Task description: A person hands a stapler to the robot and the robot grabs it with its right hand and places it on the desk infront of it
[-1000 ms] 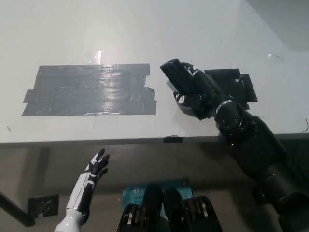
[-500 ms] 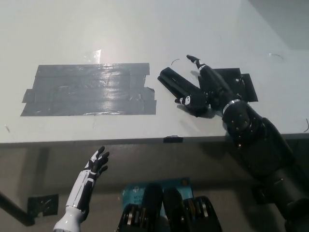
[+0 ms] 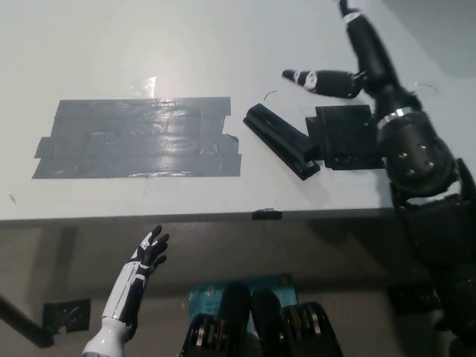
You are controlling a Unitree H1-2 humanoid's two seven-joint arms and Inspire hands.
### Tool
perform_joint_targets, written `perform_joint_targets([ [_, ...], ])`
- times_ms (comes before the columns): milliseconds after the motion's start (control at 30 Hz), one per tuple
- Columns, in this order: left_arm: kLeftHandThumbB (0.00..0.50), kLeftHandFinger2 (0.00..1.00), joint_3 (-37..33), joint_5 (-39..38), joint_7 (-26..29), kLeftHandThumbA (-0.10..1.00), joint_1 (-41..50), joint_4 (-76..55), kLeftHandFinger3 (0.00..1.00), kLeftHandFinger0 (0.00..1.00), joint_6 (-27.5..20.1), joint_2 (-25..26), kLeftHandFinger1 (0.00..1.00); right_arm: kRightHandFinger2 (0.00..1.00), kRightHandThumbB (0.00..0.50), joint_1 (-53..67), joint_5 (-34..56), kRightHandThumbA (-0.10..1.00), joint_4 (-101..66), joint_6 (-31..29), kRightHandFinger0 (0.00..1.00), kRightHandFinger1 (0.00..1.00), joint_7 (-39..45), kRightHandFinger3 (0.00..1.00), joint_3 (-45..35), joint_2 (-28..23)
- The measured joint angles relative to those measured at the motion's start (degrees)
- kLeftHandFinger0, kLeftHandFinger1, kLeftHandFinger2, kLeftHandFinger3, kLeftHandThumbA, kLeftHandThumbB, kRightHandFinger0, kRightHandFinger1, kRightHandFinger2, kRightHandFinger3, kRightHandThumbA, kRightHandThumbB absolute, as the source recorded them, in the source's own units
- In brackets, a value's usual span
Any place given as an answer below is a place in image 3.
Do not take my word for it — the black stapler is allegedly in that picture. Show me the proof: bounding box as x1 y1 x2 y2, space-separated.
242 103 322 183

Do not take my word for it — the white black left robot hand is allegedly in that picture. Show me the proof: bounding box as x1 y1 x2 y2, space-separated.
102 224 170 325

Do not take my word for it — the grey duct tape patch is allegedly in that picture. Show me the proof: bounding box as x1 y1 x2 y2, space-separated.
30 96 243 181

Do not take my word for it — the small black edge tape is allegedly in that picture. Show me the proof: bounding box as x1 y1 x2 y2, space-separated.
251 208 284 221

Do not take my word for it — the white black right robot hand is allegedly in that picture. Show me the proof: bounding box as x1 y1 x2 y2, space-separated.
280 0 424 130

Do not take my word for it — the black floor tape patch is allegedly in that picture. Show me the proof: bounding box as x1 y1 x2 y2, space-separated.
42 297 92 333

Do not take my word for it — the black table leg brace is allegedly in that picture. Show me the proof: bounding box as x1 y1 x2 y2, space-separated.
0 295 57 349

